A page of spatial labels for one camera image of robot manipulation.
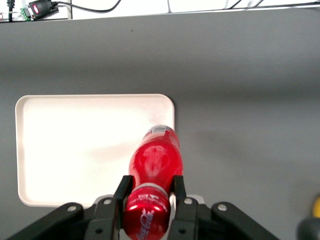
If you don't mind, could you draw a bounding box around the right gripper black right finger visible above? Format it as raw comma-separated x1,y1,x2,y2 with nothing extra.
169,174,201,240

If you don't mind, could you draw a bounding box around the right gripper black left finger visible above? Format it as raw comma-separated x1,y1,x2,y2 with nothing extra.
86,174,134,240

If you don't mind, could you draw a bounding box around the red coke bottle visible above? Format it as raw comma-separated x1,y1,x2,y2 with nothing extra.
121,124,185,240

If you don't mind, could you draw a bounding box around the cream plastic tray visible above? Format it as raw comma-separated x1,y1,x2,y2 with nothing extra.
14,93,176,209

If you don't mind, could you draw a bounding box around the yellow toy lemon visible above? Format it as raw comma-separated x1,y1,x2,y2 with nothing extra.
313,195,320,219

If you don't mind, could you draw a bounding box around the black device with red light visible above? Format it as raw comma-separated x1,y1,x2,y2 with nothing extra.
20,0,60,23

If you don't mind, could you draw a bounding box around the black device cable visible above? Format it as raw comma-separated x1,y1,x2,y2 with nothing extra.
51,0,123,14

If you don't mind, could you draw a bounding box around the white vertical post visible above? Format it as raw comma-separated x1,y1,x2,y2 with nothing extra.
66,0,74,20

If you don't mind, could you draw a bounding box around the thin grey cable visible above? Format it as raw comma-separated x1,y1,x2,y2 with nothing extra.
223,0,266,11

